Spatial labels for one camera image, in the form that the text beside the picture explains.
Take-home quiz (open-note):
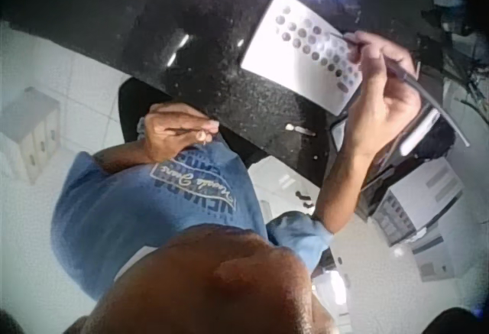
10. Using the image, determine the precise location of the person's left hand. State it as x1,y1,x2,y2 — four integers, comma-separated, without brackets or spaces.
143,102,221,163

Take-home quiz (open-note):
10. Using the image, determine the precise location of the person's right hand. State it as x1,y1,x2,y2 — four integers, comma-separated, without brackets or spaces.
343,30,422,155

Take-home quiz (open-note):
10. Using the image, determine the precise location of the small white applicator tool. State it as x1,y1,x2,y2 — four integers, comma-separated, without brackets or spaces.
285,123,317,137

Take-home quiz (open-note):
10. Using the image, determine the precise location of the white card with grey dots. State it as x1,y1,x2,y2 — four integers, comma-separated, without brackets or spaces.
240,0,364,117

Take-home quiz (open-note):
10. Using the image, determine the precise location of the small black floor object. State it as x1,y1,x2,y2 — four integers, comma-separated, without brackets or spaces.
295,191,317,208

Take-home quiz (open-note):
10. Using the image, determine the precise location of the beige drawer unit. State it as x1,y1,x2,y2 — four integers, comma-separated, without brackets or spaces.
0,86,62,185

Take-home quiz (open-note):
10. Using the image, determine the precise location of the white tube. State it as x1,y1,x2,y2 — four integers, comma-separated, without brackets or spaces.
398,109,441,157

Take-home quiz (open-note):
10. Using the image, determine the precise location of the white drawer cabinet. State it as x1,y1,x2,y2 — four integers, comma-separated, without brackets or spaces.
365,157,483,283

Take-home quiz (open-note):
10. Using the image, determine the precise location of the heap of dark equipment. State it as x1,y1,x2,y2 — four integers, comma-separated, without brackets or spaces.
419,0,489,115

